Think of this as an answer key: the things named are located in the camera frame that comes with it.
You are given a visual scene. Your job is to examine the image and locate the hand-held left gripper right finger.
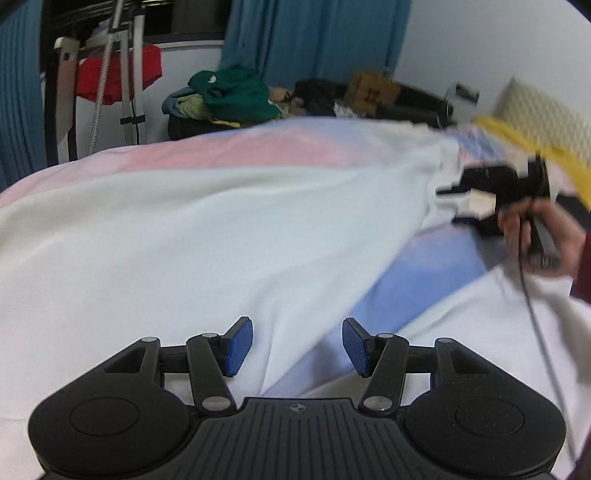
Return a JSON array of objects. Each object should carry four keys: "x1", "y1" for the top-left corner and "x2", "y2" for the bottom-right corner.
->
[{"x1": 342, "y1": 318, "x2": 493, "y2": 415}]

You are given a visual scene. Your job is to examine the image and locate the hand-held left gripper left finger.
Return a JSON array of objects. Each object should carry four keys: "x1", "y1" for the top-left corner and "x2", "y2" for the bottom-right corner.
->
[{"x1": 99, "y1": 317, "x2": 254, "y2": 415}]

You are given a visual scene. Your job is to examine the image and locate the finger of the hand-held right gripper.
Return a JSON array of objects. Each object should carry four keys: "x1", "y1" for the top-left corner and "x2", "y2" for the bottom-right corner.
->
[
  {"x1": 436, "y1": 166, "x2": 499, "y2": 197},
  {"x1": 452, "y1": 210, "x2": 502, "y2": 237}
]

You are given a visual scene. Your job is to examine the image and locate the white pants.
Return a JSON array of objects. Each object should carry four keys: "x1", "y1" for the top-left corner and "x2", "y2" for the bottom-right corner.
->
[{"x1": 0, "y1": 121, "x2": 468, "y2": 422}]

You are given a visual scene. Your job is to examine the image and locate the person's right forearm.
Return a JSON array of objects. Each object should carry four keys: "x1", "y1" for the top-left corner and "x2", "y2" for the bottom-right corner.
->
[{"x1": 570, "y1": 231, "x2": 591, "y2": 306}]

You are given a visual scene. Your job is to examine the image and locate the person's right hand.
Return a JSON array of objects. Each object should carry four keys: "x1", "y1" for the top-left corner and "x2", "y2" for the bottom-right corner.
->
[{"x1": 498, "y1": 198, "x2": 588, "y2": 278}]

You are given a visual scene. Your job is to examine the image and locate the yellow plush pillow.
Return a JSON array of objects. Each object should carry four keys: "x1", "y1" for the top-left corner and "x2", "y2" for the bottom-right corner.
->
[{"x1": 475, "y1": 115, "x2": 591, "y2": 209}]

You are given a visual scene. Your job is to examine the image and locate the quilted cream headboard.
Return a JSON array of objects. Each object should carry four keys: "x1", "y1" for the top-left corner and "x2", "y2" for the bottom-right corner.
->
[{"x1": 494, "y1": 78, "x2": 591, "y2": 163}]

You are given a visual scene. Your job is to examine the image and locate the pastel bed cover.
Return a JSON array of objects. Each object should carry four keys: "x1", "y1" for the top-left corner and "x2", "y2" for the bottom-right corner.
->
[{"x1": 0, "y1": 115, "x2": 591, "y2": 480}]

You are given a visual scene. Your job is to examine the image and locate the brown paper bag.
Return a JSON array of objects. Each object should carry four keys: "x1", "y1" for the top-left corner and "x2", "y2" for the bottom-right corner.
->
[{"x1": 344, "y1": 71, "x2": 403, "y2": 112}]

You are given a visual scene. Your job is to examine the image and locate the black garment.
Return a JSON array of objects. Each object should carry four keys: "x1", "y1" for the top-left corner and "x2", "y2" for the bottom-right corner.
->
[{"x1": 293, "y1": 78, "x2": 347, "y2": 116}]

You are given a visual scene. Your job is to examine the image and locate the beige garment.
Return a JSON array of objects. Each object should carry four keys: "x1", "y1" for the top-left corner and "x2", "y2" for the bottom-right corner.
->
[{"x1": 268, "y1": 85, "x2": 297, "y2": 105}]

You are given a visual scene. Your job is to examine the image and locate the blue curtain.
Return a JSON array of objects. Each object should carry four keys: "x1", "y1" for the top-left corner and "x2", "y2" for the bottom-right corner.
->
[
  {"x1": 0, "y1": 9, "x2": 49, "y2": 193},
  {"x1": 219, "y1": 0, "x2": 413, "y2": 86}
]

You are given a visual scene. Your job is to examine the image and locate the black sofa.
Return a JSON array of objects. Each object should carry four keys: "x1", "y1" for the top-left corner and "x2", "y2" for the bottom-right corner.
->
[{"x1": 167, "y1": 80, "x2": 459, "y2": 142}]

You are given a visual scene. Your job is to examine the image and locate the yellow-green garment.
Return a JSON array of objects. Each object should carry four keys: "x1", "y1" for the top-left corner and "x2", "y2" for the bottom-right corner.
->
[{"x1": 175, "y1": 95, "x2": 211, "y2": 119}]

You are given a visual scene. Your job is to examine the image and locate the green garment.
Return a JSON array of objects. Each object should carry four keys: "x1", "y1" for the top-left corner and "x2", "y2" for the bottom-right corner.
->
[{"x1": 187, "y1": 66, "x2": 283, "y2": 123}]

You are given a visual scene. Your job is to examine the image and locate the light blue garment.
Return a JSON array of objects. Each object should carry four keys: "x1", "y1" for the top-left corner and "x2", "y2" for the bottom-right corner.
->
[{"x1": 161, "y1": 88, "x2": 195, "y2": 114}]

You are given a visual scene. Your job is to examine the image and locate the red garment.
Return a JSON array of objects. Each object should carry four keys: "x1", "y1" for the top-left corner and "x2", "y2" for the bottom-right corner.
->
[{"x1": 76, "y1": 44, "x2": 163, "y2": 106}]

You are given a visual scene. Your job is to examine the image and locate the white standing board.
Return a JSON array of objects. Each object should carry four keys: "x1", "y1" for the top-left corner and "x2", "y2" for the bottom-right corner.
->
[{"x1": 44, "y1": 37, "x2": 82, "y2": 165}]

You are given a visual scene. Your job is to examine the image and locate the dark window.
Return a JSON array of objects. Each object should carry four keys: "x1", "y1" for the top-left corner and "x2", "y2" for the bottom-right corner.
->
[{"x1": 44, "y1": 0, "x2": 230, "y2": 47}]

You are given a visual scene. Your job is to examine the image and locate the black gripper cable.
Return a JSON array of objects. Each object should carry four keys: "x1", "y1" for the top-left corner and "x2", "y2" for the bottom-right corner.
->
[{"x1": 517, "y1": 215, "x2": 581, "y2": 462}]

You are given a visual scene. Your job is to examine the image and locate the garment steamer hose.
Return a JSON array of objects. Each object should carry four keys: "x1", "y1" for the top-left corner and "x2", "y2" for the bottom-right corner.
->
[{"x1": 88, "y1": 0, "x2": 122, "y2": 156}]

